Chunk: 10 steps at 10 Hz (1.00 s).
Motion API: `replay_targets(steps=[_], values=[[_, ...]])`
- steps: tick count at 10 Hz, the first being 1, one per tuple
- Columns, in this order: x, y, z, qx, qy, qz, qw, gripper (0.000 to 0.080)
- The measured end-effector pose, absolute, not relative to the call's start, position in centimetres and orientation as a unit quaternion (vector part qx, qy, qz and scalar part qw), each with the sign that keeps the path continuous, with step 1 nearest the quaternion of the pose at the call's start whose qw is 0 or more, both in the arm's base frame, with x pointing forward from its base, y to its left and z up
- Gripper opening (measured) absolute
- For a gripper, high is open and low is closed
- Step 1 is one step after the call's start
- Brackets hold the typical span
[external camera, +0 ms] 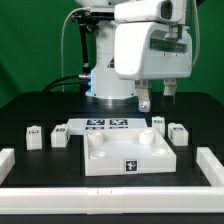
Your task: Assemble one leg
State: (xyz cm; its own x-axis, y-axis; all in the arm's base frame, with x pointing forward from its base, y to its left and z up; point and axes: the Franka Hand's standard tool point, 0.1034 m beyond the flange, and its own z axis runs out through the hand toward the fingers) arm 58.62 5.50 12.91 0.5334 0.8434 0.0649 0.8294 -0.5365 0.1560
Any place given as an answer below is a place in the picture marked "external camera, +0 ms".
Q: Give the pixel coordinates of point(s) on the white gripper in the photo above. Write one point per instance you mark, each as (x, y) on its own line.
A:
(143, 51)

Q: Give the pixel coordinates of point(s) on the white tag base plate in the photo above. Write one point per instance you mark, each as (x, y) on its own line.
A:
(78, 126)

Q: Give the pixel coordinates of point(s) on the black camera on stand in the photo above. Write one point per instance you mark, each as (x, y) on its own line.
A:
(88, 21)

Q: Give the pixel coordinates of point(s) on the white U-shaped fence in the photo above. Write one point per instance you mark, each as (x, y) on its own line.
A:
(123, 200)

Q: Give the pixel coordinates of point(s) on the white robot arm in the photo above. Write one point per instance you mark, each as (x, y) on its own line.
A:
(106, 86)

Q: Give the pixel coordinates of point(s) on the white square tabletop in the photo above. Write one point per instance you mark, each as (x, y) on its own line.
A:
(126, 152)

